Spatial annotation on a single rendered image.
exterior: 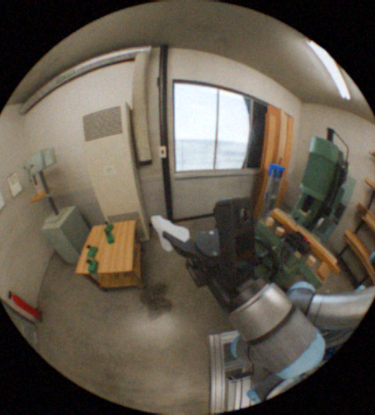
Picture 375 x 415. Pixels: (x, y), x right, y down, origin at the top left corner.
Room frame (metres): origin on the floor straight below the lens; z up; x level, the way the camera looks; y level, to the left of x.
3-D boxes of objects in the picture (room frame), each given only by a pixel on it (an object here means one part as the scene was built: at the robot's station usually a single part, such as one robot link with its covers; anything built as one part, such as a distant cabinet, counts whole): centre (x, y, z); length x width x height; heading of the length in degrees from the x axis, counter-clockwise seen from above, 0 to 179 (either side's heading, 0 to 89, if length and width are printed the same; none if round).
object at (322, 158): (0.43, -0.72, 1.35); 0.18 x 0.18 x 0.31
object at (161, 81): (1.51, 0.28, 1.35); 0.11 x 0.10 x 2.70; 105
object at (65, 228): (0.81, 1.69, 0.79); 0.62 x 0.48 x 1.58; 103
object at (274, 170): (1.25, -1.16, 0.58); 0.27 x 0.25 x 1.16; 17
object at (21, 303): (-0.59, 2.02, 0.30); 0.19 x 0.18 x 0.60; 105
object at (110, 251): (0.64, 0.79, 0.32); 0.66 x 0.57 x 0.64; 16
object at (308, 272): (0.31, -0.65, 0.87); 0.61 x 0.30 x 0.06; 20
